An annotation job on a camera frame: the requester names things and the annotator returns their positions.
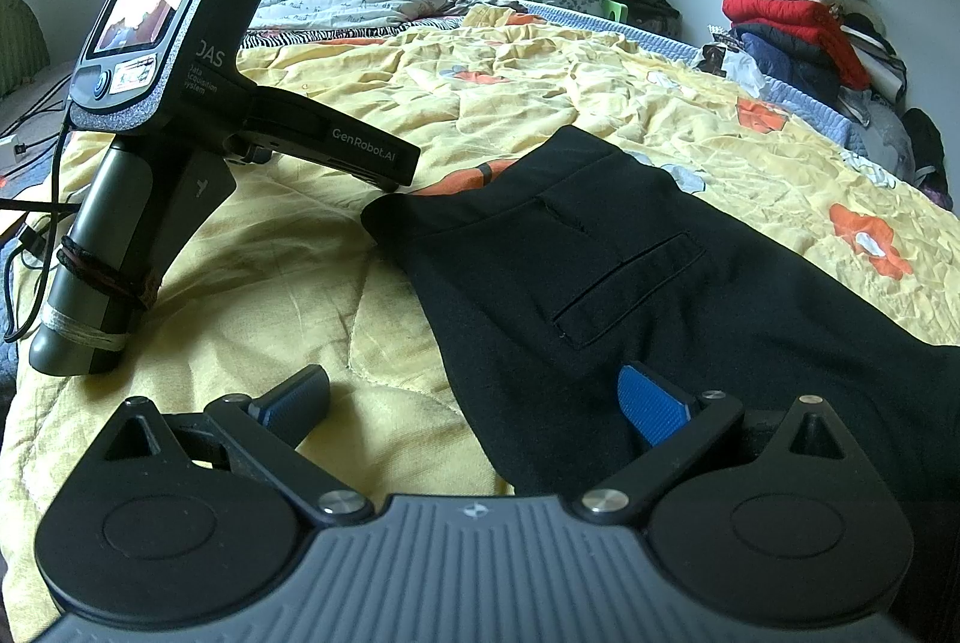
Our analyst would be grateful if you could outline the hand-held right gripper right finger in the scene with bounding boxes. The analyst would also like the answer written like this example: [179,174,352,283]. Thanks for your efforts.
[574,362,848,524]

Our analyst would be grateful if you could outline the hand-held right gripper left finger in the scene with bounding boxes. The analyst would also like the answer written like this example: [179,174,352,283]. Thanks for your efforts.
[101,365,374,528]

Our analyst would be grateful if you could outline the black pants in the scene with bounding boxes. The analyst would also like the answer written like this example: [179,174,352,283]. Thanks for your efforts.
[360,125,960,584]

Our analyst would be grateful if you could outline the yellow floral bedsheet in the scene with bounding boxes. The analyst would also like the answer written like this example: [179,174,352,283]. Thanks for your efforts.
[0,2,960,614]

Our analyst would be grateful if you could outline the zebra striped cloth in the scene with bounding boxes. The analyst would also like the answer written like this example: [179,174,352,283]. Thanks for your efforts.
[236,17,421,52]

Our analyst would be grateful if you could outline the green striped cloth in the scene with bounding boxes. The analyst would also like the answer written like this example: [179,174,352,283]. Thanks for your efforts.
[0,0,52,98]

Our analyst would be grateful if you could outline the dark bag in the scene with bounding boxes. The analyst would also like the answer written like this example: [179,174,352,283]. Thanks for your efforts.
[615,0,683,40]

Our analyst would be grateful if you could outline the pile of clothes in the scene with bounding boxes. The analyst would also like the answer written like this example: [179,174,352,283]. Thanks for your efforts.
[690,0,953,209]

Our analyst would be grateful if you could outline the black cable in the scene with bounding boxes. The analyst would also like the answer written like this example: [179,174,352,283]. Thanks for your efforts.
[0,103,76,344]

